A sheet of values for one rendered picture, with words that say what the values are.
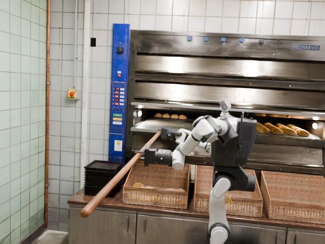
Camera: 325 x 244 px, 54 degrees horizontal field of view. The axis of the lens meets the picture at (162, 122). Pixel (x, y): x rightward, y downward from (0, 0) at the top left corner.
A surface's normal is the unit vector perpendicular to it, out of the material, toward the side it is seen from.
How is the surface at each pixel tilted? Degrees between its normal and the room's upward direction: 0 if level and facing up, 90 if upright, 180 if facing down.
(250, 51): 90
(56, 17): 90
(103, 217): 90
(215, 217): 90
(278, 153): 70
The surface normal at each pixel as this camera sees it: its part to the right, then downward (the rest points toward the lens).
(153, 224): -0.13, 0.11
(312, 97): -0.11, -0.23
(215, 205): -0.04, 0.51
